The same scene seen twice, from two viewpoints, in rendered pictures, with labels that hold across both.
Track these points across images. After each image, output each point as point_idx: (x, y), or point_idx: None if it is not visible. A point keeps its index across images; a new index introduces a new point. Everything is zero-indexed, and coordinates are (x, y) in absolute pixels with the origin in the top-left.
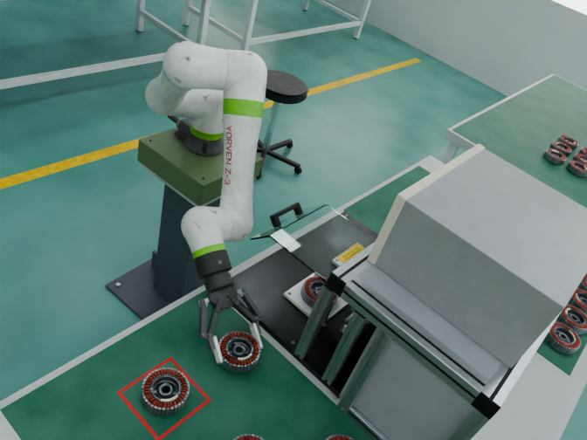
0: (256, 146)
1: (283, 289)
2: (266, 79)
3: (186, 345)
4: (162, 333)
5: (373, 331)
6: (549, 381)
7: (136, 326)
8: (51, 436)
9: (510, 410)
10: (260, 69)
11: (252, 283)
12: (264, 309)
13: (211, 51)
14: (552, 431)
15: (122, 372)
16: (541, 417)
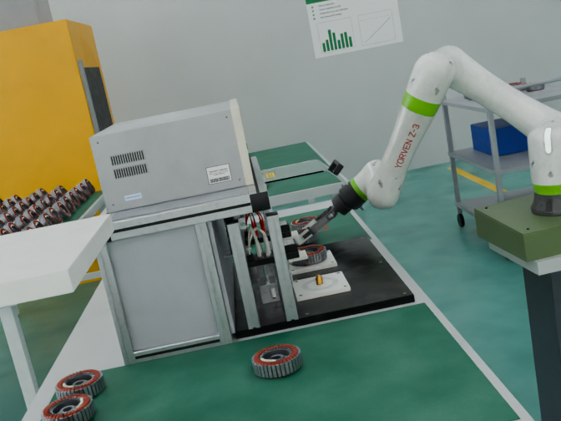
0: (396, 130)
1: (336, 253)
2: (419, 75)
3: (331, 232)
4: (347, 227)
5: (253, 281)
6: (83, 362)
7: (361, 222)
8: (317, 212)
9: (114, 329)
10: (416, 63)
11: (355, 244)
12: (325, 246)
13: (437, 50)
14: (73, 342)
15: (333, 220)
16: (85, 342)
